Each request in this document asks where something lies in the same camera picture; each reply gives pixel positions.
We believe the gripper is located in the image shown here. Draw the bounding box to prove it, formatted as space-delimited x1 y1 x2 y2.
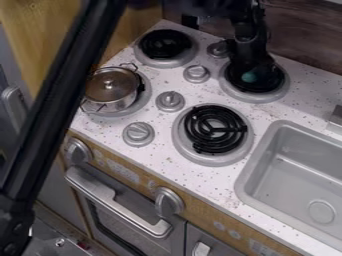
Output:
223 30 281 83

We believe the toy stove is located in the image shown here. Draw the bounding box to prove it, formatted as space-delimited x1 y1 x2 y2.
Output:
78 27 293 168

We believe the green toy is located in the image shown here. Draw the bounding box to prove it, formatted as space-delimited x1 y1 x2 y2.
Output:
240 70 261 84

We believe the toy sink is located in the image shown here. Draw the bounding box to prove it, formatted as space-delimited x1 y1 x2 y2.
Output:
233 119 342 253

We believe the silver pot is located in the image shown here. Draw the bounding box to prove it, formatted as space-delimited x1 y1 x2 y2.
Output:
78 62 147 116

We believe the silver lid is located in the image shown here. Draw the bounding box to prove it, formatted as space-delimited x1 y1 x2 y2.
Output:
84 67 141 102

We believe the black metal bar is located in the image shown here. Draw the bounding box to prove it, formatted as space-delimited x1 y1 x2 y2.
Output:
0 0 130 256

